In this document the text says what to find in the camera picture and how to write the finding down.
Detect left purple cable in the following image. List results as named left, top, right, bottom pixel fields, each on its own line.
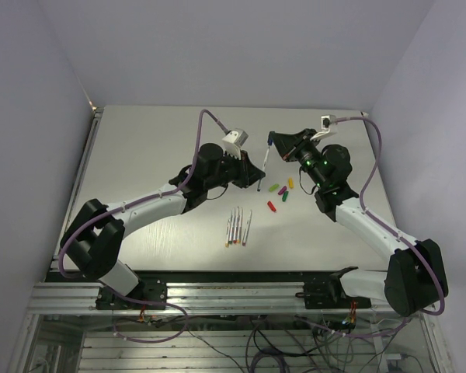
left=57, top=109, right=234, bottom=343

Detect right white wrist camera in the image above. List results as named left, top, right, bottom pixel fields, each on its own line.
left=311, top=115, right=338, bottom=141

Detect purple cable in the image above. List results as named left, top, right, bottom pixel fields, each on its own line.
left=333, top=115, right=447, bottom=338
left=57, top=109, right=234, bottom=343

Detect red pen cap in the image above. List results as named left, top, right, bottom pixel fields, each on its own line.
left=267, top=200, right=276, bottom=212

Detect loose cables under table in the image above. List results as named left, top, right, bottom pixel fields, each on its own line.
left=112, top=310, right=412, bottom=373

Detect light green pen cap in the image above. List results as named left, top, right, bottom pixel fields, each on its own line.
left=269, top=183, right=279, bottom=192

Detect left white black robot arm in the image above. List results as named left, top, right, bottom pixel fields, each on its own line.
left=58, top=143, right=266, bottom=309

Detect blue end white pen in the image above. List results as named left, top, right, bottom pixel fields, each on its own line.
left=256, top=142, right=272, bottom=192

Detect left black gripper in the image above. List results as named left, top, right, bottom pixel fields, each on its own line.
left=206, top=148, right=266, bottom=191

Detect purple end white pen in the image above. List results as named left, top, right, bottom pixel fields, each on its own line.
left=242, top=210, right=253, bottom=246

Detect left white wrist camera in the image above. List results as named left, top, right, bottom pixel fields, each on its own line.
left=221, top=128, right=249, bottom=159

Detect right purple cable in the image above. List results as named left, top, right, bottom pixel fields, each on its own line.
left=333, top=115, right=447, bottom=338

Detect aluminium rail frame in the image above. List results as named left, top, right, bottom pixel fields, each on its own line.
left=26, top=281, right=436, bottom=315

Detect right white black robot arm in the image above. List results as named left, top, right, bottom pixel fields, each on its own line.
left=269, top=129, right=448, bottom=317

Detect light green end white pen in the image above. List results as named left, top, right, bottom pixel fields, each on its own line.
left=225, top=210, right=235, bottom=247

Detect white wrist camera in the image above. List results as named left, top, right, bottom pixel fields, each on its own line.
left=221, top=128, right=249, bottom=159
left=311, top=115, right=338, bottom=141

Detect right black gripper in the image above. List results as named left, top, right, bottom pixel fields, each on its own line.
left=270, top=129, right=326, bottom=190

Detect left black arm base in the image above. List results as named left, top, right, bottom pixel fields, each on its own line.
left=96, top=280, right=168, bottom=311

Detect yellow end white pen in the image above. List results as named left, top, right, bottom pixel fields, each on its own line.
left=237, top=207, right=244, bottom=245

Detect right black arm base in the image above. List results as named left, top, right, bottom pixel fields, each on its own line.
left=295, top=267, right=372, bottom=309

